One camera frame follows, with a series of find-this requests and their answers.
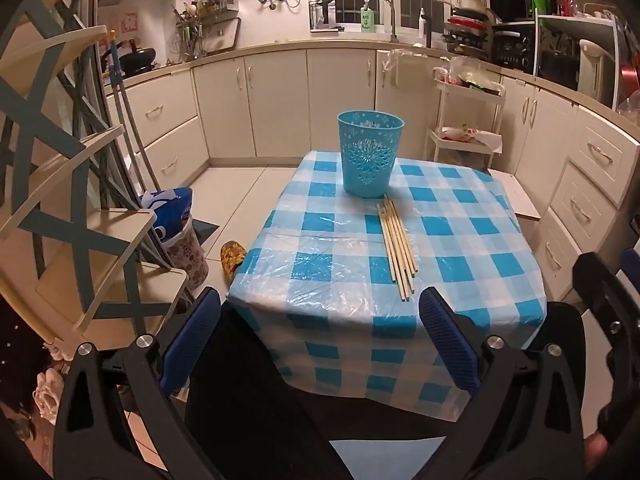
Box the yellow slipper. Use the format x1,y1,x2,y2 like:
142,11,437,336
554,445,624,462
220,241,247,276

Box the hanging clear plastic bag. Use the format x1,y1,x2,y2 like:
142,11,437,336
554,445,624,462
382,49,426,91

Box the chrome faucet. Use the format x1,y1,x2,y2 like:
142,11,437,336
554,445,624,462
365,0,398,43

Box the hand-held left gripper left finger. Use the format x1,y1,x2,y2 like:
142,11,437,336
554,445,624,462
52,287,223,480

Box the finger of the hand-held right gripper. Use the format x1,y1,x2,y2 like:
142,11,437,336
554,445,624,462
571,251,640,401
620,246,640,281

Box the white rolling cart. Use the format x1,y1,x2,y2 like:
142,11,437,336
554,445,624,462
426,57,506,171

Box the bundle of wooden chopsticks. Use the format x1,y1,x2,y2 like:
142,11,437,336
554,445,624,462
376,194,418,302

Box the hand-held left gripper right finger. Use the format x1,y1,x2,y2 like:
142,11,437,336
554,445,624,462
417,286,586,480

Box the person's right hand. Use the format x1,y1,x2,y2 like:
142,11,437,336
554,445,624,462
584,434,611,468

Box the blue checkered tablecloth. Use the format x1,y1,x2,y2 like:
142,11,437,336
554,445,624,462
227,150,548,423

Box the black countertop cooker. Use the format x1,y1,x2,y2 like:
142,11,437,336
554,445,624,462
539,49,581,92

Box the clear bag of groceries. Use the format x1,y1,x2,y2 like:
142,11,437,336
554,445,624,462
447,55,503,96

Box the stacked pots and pans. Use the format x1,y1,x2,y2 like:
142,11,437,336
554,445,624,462
442,5,493,56

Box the pink wall stickers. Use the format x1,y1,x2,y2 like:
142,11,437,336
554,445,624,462
107,10,140,36

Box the wall utensil rack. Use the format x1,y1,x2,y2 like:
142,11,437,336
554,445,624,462
172,0,242,58

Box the mop handle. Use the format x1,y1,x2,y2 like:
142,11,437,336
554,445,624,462
105,30,161,196

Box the white appliance shelf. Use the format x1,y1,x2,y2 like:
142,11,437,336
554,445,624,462
535,10,626,106

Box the white step stool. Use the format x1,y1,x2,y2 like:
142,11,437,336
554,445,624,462
487,167,543,222

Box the teal plastic basket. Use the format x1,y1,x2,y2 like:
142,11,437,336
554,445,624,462
336,109,405,198

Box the cream base cabinets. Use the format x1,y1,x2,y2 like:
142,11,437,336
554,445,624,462
105,42,640,311

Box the white red printed bag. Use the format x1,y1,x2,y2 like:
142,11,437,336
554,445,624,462
440,127,503,153

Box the black microwave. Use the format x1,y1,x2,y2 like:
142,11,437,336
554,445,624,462
492,0,538,21

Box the dark blue box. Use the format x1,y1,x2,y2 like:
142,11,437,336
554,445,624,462
191,217,221,243

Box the white thermos kettle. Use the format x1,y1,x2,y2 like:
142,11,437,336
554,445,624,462
577,39,618,106

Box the dark fuzzy cloth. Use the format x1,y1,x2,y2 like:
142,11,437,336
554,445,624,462
0,305,51,356

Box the black wok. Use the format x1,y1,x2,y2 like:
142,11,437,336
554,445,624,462
117,40,157,73

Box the black wire sink caddy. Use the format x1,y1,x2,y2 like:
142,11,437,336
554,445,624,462
309,0,336,31

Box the white sneakers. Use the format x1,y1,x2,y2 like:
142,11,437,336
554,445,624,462
32,367,68,418

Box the black toaster oven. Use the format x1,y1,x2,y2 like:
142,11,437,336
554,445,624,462
492,22,538,73

